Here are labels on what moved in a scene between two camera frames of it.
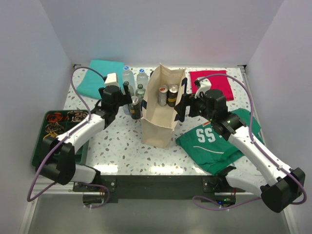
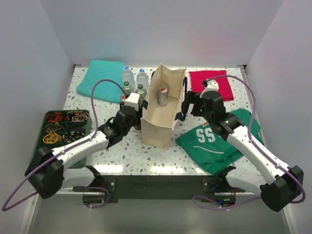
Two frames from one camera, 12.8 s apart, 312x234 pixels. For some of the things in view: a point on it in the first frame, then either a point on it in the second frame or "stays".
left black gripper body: (123, 99) → (138, 115)
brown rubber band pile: (77, 116) stays
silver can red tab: (163, 95) stays
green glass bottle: (140, 92) stays
